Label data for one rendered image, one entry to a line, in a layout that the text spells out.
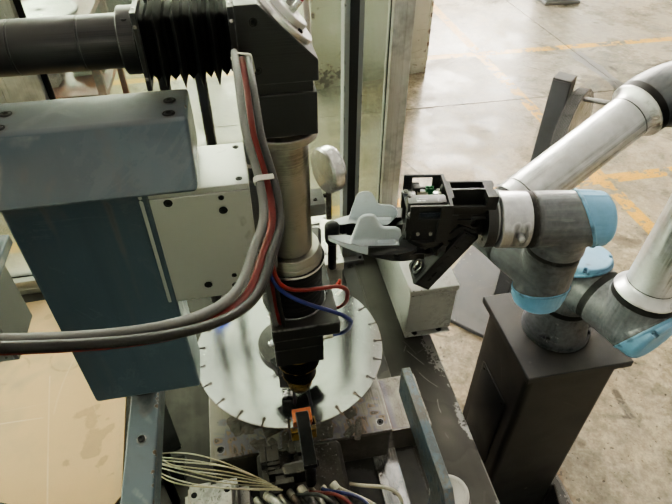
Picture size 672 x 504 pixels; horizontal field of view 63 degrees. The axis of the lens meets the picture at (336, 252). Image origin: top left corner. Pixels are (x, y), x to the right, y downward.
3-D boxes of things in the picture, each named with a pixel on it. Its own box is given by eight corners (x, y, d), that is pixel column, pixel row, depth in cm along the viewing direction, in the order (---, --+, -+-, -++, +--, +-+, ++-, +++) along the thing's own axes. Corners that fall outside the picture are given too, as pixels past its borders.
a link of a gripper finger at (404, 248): (364, 229, 72) (429, 224, 73) (364, 240, 73) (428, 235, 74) (370, 253, 68) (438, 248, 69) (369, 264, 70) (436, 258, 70)
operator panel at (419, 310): (375, 257, 146) (377, 212, 136) (414, 252, 147) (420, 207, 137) (404, 338, 125) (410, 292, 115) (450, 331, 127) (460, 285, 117)
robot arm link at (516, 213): (509, 223, 77) (526, 263, 71) (477, 224, 77) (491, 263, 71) (521, 179, 72) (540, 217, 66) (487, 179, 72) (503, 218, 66)
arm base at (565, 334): (568, 299, 134) (580, 269, 128) (602, 347, 123) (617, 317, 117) (510, 307, 132) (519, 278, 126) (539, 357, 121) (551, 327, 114)
